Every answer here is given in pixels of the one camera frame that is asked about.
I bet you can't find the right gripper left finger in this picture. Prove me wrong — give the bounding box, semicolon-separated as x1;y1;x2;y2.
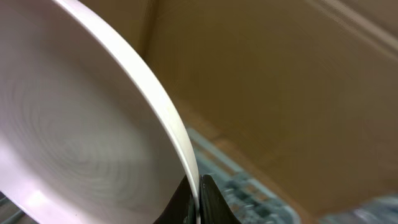
154;176;197;224

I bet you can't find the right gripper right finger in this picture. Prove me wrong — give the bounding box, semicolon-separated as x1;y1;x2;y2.
200;175;241;224

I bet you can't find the pink plate with food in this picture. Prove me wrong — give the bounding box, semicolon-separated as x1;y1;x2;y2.
1;1;199;223

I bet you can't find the grey dishwasher rack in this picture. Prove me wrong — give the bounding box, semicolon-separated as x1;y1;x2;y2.
0;127;398;224

